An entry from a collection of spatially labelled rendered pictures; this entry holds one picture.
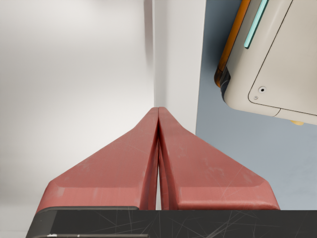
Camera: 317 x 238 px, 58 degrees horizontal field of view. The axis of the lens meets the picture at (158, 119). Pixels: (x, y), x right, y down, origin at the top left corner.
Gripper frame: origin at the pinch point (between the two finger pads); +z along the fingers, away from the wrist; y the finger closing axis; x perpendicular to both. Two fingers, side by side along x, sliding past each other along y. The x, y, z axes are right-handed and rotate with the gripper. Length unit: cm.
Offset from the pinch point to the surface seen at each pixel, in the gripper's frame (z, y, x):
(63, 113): 7.6, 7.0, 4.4
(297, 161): 95, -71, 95
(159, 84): 7.7, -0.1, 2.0
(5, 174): 7.7, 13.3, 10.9
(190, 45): 7.6, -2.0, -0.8
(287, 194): 96, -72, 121
